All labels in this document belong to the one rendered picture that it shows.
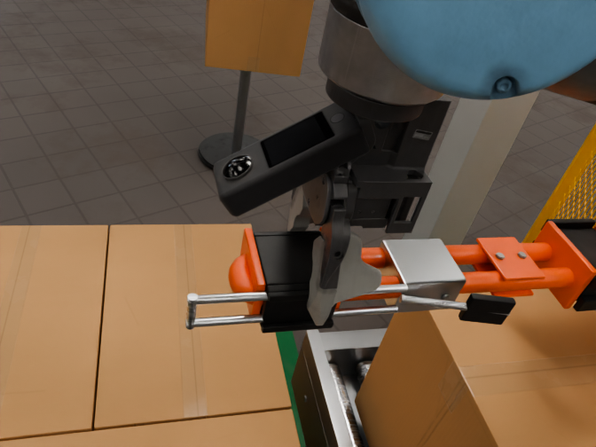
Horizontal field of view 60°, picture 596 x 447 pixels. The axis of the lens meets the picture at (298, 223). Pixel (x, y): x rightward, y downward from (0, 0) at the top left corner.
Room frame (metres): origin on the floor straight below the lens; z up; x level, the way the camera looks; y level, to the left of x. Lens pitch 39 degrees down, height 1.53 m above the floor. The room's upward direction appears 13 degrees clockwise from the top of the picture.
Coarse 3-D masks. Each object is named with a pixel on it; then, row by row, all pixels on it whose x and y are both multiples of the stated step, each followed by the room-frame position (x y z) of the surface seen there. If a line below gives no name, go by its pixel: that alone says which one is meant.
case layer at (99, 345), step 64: (0, 256) 0.82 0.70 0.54; (64, 256) 0.87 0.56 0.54; (128, 256) 0.92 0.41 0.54; (192, 256) 0.97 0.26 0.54; (0, 320) 0.65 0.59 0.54; (64, 320) 0.69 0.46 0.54; (128, 320) 0.73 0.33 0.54; (0, 384) 0.51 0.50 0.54; (64, 384) 0.54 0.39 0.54; (128, 384) 0.57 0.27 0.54; (192, 384) 0.61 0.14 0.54; (256, 384) 0.64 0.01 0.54
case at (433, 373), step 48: (384, 336) 0.65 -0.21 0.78; (432, 336) 0.55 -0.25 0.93; (480, 336) 0.55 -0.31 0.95; (528, 336) 0.57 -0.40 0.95; (576, 336) 0.60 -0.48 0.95; (384, 384) 0.59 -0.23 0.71; (432, 384) 0.50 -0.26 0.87; (480, 384) 0.46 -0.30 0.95; (528, 384) 0.48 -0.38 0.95; (576, 384) 0.50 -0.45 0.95; (384, 432) 0.54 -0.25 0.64; (432, 432) 0.46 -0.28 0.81; (480, 432) 0.40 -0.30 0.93; (528, 432) 0.40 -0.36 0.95; (576, 432) 0.42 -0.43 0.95
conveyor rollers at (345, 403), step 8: (336, 368) 0.73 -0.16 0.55; (360, 368) 0.75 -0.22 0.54; (368, 368) 0.74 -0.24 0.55; (336, 376) 0.70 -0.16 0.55; (360, 376) 0.73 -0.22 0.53; (336, 384) 0.68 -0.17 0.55; (344, 384) 0.69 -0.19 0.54; (360, 384) 0.71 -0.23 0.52; (344, 392) 0.67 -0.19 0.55; (344, 400) 0.65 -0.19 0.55; (344, 408) 0.63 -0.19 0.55; (344, 416) 0.61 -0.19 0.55; (352, 416) 0.62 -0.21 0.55; (352, 424) 0.60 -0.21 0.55; (352, 432) 0.58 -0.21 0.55; (352, 440) 0.56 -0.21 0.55; (360, 440) 0.57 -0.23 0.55
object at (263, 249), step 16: (256, 240) 0.35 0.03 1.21; (272, 240) 0.36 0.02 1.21; (288, 240) 0.36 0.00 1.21; (304, 240) 0.37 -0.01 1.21; (256, 256) 0.33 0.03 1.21; (272, 256) 0.34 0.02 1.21; (288, 256) 0.34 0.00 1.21; (304, 256) 0.35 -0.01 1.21; (256, 272) 0.31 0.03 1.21; (272, 272) 0.32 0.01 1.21; (288, 272) 0.32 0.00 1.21; (304, 272) 0.33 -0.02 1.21; (256, 288) 0.30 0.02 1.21; (256, 304) 0.30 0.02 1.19
